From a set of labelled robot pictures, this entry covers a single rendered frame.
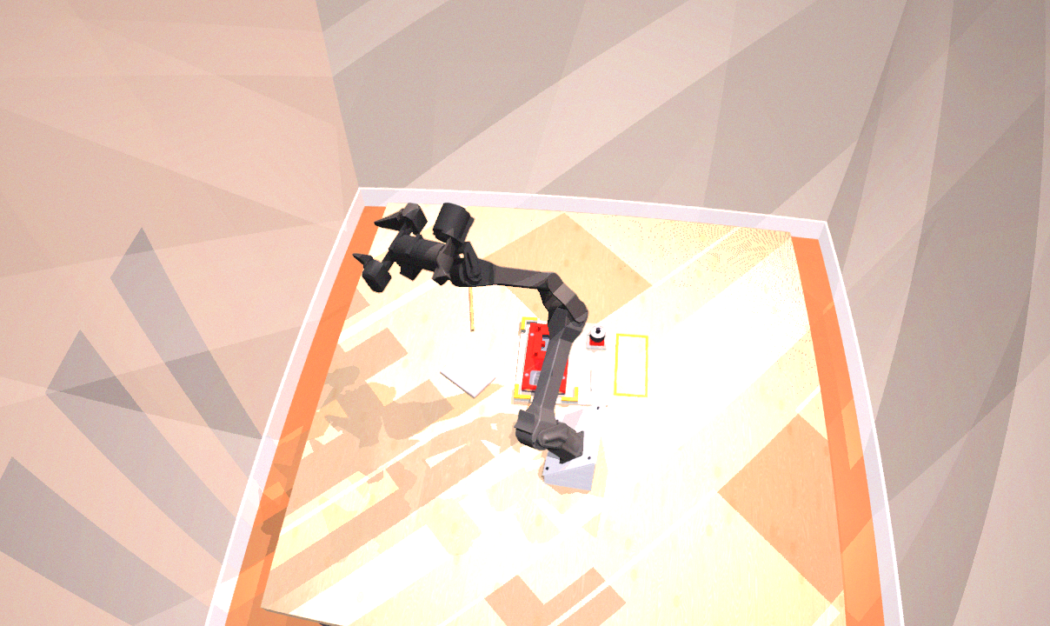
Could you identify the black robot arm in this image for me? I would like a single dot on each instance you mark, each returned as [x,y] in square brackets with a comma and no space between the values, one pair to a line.
[536,427]

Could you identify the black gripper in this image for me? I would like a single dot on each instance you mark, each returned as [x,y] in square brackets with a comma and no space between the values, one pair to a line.
[402,250]

